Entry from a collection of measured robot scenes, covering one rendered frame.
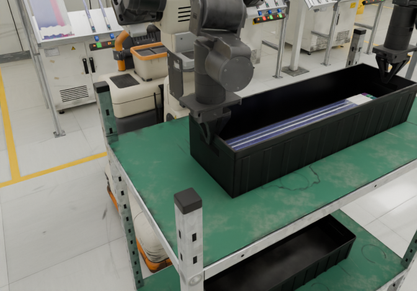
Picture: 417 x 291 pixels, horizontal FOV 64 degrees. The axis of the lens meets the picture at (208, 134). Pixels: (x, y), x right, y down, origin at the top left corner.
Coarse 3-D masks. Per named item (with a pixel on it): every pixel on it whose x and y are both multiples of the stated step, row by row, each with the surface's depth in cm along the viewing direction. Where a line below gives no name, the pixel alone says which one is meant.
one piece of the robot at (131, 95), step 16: (112, 80) 148; (128, 80) 148; (160, 80) 148; (112, 96) 138; (128, 96) 140; (144, 96) 144; (160, 96) 148; (128, 112) 143; (144, 112) 149; (160, 112) 150; (128, 128) 147
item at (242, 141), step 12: (360, 96) 93; (372, 96) 93; (324, 108) 88; (336, 108) 88; (348, 108) 88; (288, 120) 82; (300, 120) 82; (312, 120) 82; (252, 132) 78; (264, 132) 78; (276, 132) 78; (228, 144) 74; (240, 144) 74; (252, 144) 74
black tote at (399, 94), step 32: (256, 96) 80; (288, 96) 86; (320, 96) 93; (352, 96) 101; (384, 96) 78; (192, 128) 72; (224, 128) 79; (256, 128) 85; (320, 128) 70; (352, 128) 77; (384, 128) 86; (224, 160) 64; (256, 160) 64; (288, 160) 70
